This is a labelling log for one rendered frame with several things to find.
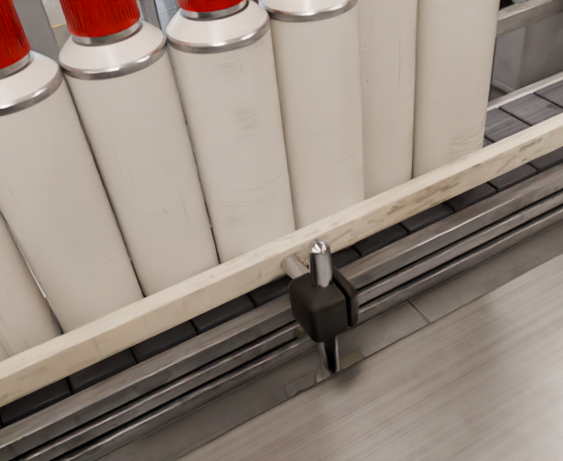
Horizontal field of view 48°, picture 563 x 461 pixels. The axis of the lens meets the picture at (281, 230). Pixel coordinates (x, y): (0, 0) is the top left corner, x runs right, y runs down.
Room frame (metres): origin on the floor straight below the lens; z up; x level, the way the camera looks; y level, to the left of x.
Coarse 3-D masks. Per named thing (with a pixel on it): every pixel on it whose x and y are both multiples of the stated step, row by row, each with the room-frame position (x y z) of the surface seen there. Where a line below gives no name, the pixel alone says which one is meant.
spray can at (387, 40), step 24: (360, 0) 0.33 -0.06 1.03; (384, 0) 0.33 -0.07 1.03; (408, 0) 0.34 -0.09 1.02; (360, 24) 0.33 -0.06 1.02; (384, 24) 0.33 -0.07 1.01; (408, 24) 0.34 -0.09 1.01; (360, 48) 0.33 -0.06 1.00; (384, 48) 0.33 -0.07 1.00; (408, 48) 0.34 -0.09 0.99; (384, 72) 0.33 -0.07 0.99; (408, 72) 0.34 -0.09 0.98; (384, 96) 0.33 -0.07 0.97; (408, 96) 0.34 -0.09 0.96; (384, 120) 0.33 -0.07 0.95; (408, 120) 0.34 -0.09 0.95; (384, 144) 0.33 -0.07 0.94; (408, 144) 0.34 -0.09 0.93; (384, 168) 0.33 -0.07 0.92; (408, 168) 0.34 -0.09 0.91
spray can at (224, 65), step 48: (192, 0) 0.29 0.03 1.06; (240, 0) 0.29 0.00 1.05; (192, 48) 0.28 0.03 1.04; (240, 48) 0.28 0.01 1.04; (192, 96) 0.28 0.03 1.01; (240, 96) 0.28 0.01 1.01; (192, 144) 0.30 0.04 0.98; (240, 144) 0.28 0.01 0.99; (240, 192) 0.28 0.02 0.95; (288, 192) 0.30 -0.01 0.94; (240, 240) 0.28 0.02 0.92
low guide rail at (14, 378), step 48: (528, 144) 0.34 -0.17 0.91; (384, 192) 0.31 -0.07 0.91; (432, 192) 0.31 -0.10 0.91; (288, 240) 0.28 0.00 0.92; (336, 240) 0.28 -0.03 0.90; (192, 288) 0.25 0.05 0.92; (240, 288) 0.26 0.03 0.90; (96, 336) 0.22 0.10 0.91; (144, 336) 0.23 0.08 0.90; (0, 384) 0.20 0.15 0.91; (48, 384) 0.21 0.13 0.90
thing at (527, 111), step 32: (544, 96) 0.45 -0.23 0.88; (512, 128) 0.41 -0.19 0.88; (544, 160) 0.36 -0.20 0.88; (480, 192) 0.34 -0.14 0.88; (416, 224) 0.31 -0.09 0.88; (352, 256) 0.29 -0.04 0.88; (256, 288) 0.28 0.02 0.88; (192, 320) 0.26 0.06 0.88; (224, 320) 0.26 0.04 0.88; (128, 352) 0.24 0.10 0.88; (160, 352) 0.24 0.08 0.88; (64, 384) 0.22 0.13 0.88; (0, 416) 0.21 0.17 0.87
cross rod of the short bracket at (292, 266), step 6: (288, 258) 0.27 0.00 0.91; (294, 258) 0.27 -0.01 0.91; (282, 264) 0.27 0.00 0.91; (288, 264) 0.26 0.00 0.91; (294, 264) 0.26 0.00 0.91; (300, 264) 0.26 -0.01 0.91; (288, 270) 0.26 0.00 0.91; (294, 270) 0.26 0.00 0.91; (300, 270) 0.26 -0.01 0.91; (306, 270) 0.26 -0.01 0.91; (288, 276) 0.26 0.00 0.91; (294, 276) 0.25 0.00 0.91
